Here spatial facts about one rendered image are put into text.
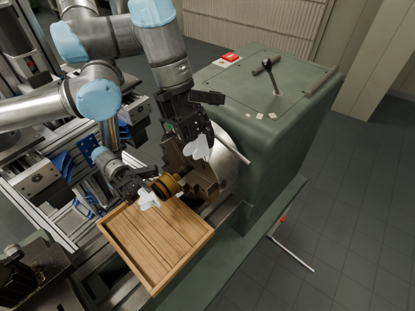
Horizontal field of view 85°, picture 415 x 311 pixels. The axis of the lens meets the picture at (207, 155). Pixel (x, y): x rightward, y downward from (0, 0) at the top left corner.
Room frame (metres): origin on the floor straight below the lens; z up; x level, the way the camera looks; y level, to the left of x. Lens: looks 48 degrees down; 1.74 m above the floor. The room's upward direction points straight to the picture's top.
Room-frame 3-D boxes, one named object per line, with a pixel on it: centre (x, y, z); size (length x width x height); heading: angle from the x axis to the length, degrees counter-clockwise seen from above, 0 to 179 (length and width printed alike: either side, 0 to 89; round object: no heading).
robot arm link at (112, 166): (0.52, 0.33, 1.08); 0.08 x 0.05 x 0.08; 137
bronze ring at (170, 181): (0.46, 0.14, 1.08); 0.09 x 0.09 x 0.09; 47
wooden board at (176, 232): (0.38, 0.21, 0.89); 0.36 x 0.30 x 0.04; 47
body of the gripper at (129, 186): (0.46, 0.28, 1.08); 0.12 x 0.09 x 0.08; 47
